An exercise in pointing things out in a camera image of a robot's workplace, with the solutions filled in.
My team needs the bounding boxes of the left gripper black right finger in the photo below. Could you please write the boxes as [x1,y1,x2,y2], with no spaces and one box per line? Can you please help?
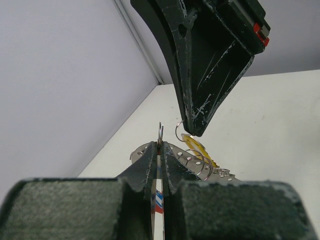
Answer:
[160,141,316,240]

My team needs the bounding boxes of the red handled keyring holder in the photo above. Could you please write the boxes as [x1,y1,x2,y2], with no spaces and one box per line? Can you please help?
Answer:
[123,125,246,240]

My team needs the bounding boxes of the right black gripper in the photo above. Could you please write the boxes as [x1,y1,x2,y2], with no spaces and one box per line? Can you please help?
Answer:
[131,0,271,137]

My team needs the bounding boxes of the right aluminium frame post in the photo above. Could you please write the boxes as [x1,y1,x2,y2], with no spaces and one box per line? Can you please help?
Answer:
[112,0,165,85]

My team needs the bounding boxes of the yellow tag silver key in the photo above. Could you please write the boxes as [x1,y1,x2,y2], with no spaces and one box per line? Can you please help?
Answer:
[174,120,220,168]

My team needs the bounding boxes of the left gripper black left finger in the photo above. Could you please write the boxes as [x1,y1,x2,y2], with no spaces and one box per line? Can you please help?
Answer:
[0,142,158,240]

